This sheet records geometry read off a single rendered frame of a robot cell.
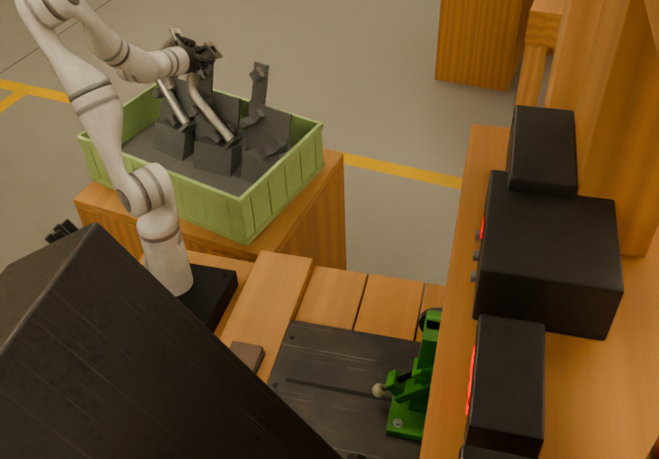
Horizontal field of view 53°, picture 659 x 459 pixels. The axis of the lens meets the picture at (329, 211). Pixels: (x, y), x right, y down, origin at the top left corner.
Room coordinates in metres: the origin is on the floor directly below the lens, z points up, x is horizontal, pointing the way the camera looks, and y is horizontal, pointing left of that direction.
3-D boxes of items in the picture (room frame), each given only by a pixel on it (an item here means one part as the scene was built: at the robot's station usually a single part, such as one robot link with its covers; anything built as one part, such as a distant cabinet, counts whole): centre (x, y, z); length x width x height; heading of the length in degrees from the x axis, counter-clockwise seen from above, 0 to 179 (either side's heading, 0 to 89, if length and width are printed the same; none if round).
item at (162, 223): (1.11, 0.38, 1.15); 0.09 x 0.09 x 0.17; 41
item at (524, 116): (0.61, -0.24, 1.59); 0.15 x 0.07 x 0.07; 164
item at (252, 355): (0.84, 0.20, 0.91); 0.10 x 0.08 x 0.03; 162
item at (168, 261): (1.10, 0.38, 0.99); 0.09 x 0.09 x 0.17; 69
